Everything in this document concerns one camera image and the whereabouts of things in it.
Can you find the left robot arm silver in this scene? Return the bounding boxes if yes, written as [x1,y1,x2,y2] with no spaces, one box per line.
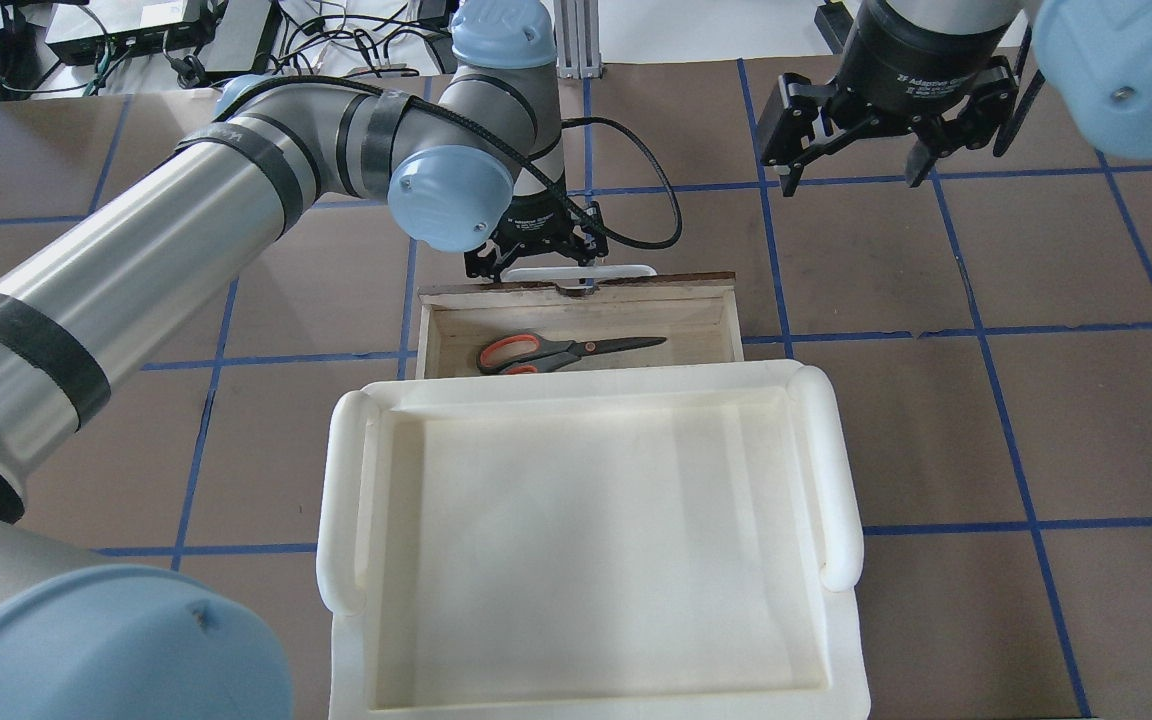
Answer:
[0,1,567,719]

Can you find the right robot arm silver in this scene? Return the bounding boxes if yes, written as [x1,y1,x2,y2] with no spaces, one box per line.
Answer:
[755,1,1152,196]

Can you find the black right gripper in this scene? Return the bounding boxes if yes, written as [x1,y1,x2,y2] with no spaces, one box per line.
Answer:
[756,1,1026,199]

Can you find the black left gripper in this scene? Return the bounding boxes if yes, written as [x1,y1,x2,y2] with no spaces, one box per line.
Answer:
[463,195,609,282]

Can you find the orange grey scissors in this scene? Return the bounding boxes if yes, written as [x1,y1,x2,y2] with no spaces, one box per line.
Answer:
[475,332,667,376]

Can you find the wooden drawer white handle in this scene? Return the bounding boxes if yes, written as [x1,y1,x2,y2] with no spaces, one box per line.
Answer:
[412,265,745,379]

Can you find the white plastic tray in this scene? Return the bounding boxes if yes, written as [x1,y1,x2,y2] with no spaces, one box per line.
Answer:
[316,361,870,719]

